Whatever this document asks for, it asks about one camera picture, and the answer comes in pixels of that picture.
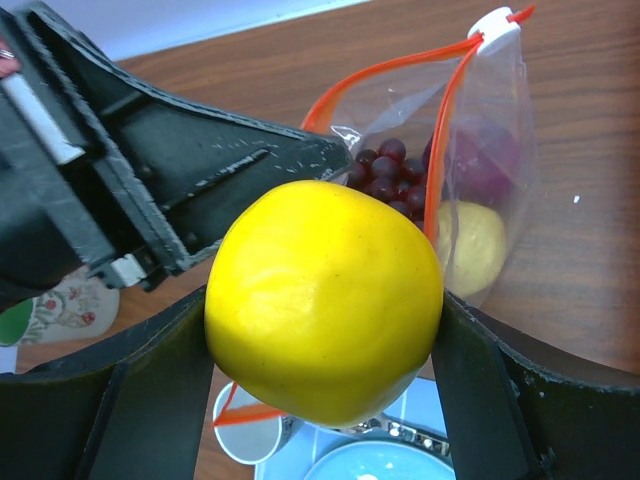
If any clear zip top bag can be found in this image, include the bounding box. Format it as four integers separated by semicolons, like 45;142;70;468
222;7;535;409

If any yellow lemon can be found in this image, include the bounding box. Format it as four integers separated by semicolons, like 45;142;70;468
205;181;444;428

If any purple onion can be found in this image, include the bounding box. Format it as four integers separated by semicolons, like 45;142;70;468
445;125;521;208

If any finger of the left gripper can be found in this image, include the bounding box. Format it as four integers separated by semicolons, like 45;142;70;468
1;1;351;308

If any purple grape bunch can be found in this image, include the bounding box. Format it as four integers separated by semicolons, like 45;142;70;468
345;137;432;230

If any beige and teal plate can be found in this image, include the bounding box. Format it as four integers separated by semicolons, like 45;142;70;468
304;440;456;480

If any green glass cup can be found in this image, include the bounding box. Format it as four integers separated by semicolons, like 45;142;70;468
1;266;120;347

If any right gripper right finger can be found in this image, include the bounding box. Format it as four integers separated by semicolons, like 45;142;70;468
432;293;639;479

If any grey mug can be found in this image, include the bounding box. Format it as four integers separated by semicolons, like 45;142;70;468
212;382;306;466

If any metal spoon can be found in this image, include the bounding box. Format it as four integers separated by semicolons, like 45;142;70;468
338;413;451;458

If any blue checked placemat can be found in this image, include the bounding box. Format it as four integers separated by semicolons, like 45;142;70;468
254;378;453;479

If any yellow bell pepper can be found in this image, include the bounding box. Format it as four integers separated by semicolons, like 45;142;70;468
437;201;507;299

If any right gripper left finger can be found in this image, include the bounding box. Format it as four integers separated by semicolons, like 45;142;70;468
1;289;214;479

